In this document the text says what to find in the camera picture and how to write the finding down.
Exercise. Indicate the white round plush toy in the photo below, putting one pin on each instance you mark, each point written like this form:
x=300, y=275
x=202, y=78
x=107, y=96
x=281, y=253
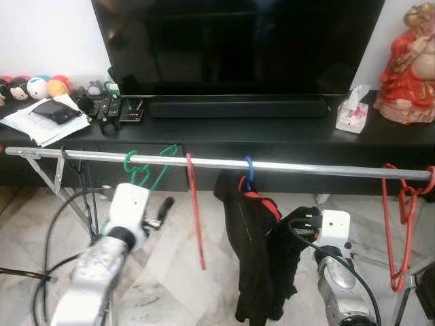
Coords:
x=39, y=87

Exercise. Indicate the orange round plush toy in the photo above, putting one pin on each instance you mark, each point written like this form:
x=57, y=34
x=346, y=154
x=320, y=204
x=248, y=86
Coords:
x=59, y=85

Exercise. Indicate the salmon pink plastic hanger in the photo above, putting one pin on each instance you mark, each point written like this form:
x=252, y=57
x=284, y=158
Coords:
x=196, y=217

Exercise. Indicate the black garment with red trim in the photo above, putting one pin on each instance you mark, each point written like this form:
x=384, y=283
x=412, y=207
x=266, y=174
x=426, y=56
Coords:
x=248, y=258

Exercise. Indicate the black wallet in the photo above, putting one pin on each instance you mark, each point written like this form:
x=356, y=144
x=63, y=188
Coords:
x=56, y=112

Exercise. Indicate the black remote control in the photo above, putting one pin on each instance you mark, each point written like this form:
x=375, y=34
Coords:
x=109, y=112

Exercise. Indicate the black soundbar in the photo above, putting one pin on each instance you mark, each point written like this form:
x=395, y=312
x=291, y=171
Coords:
x=238, y=107

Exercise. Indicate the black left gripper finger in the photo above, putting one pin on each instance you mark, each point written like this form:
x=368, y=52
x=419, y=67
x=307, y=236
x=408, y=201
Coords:
x=166, y=208

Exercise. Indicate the small grey round gadget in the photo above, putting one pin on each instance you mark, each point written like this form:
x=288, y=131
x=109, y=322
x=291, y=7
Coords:
x=93, y=88

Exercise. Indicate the blue plastic hanger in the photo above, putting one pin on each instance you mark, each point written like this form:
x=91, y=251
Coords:
x=252, y=173

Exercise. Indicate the red plastic hanger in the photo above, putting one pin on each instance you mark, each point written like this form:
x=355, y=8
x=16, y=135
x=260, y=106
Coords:
x=388, y=210

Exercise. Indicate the thin black hanger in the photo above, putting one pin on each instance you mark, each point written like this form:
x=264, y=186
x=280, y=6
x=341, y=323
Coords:
x=65, y=159

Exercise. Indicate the red laughing Buddha statue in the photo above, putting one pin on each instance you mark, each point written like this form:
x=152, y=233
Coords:
x=408, y=75

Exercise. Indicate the white pink tissue box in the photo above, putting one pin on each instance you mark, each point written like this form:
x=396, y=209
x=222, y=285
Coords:
x=352, y=117

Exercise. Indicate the small black electronic box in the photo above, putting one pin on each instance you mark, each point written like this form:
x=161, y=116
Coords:
x=131, y=112

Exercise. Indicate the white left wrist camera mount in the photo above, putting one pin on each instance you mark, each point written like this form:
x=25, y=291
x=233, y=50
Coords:
x=128, y=210

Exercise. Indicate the small green white gadget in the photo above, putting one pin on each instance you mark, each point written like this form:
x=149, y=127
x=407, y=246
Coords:
x=113, y=87

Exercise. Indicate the black low TV console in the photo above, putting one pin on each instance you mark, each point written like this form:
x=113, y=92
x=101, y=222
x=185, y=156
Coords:
x=272, y=139

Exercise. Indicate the green plastic hanger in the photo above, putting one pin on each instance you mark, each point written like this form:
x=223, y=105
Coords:
x=127, y=161

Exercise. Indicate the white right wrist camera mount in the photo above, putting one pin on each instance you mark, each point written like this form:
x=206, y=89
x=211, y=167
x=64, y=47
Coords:
x=335, y=231

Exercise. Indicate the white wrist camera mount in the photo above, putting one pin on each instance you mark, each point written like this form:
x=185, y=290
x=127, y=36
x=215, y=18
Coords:
x=128, y=210
x=335, y=231

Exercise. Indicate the white paper stack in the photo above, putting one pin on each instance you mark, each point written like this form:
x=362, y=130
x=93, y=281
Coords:
x=27, y=130

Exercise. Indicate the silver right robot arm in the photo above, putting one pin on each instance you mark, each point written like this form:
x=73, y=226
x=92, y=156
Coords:
x=340, y=292

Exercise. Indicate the black flat television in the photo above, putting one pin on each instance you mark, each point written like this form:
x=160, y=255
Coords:
x=238, y=47

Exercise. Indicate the silver metal clothes rack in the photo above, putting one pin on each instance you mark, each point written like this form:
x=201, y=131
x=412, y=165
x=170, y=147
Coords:
x=306, y=168

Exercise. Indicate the plain black garment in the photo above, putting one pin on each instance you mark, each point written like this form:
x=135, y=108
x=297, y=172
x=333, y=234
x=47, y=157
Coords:
x=285, y=265

